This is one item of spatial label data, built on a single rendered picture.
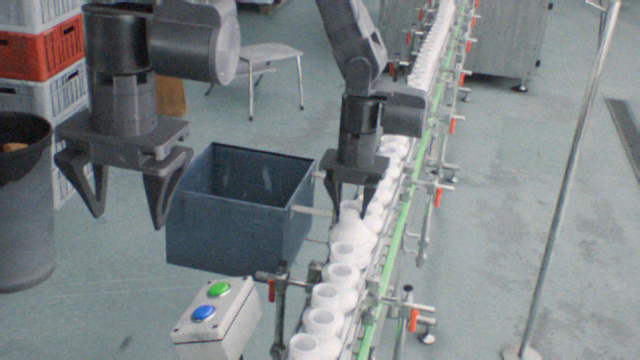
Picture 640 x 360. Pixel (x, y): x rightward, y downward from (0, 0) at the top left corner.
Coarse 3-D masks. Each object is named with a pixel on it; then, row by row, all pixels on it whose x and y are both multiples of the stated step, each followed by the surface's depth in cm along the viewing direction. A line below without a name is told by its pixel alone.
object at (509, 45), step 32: (384, 0) 554; (416, 0) 548; (480, 0) 536; (512, 0) 530; (544, 0) 525; (384, 32) 565; (480, 32) 546; (512, 32) 540; (480, 64) 557; (512, 64) 551
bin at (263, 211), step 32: (192, 160) 180; (224, 160) 194; (256, 160) 191; (288, 160) 189; (192, 192) 164; (224, 192) 198; (256, 192) 196; (288, 192) 193; (192, 224) 168; (224, 224) 166; (256, 224) 164; (288, 224) 166; (192, 256) 172; (224, 256) 170; (256, 256) 167; (288, 256) 172
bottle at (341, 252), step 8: (336, 248) 107; (344, 248) 107; (352, 248) 106; (336, 256) 104; (344, 256) 104; (352, 256) 105; (328, 264) 107; (352, 264) 106; (352, 272) 106; (352, 280) 106
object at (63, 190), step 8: (56, 168) 330; (88, 168) 368; (56, 176) 332; (64, 176) 340; (88, 176) 368; (56, 184) 333; (64, 184) 343; (56, 192) 334; (64, 192) 344; (72, 192) 351; (56, 200) 335; (64, 200) 343; (56, 208) 337
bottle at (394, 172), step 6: (384, 150) 143; (390, 150) 143; (396, 150) 142; (390, 156) 140; (396, 156) 142; (390, 162) 141; (390, 168) 141; (396, 168) 142; (390, 174) 141; (396, 174) 142; (396, 180) 143; (396, 198) 145; (390, 216) 146
